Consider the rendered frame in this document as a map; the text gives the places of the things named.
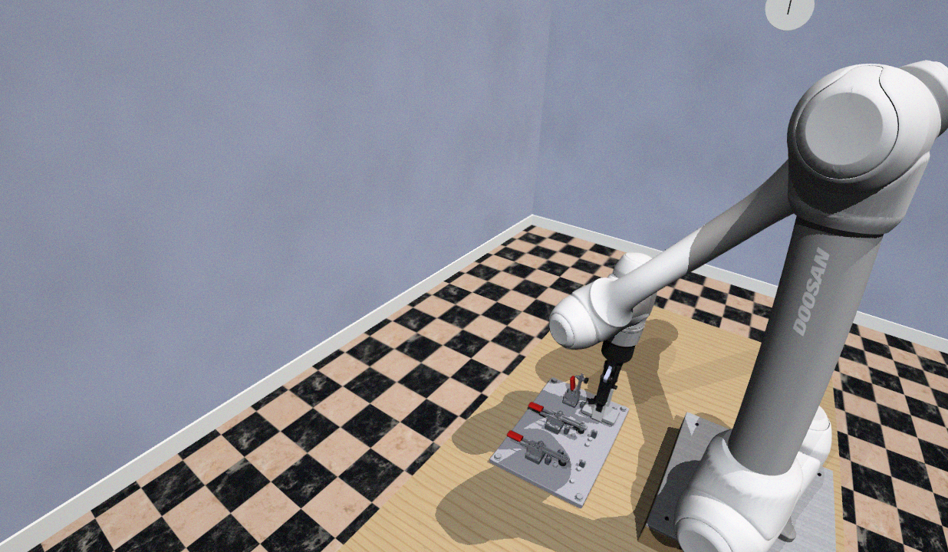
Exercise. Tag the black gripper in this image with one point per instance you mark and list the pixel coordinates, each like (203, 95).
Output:
(615, 356)

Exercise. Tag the black toggle clamp with red handle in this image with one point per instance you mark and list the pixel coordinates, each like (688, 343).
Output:
(536, 451)
(555, 424)

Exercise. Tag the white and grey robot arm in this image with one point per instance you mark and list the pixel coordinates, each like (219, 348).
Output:
(862, 135)

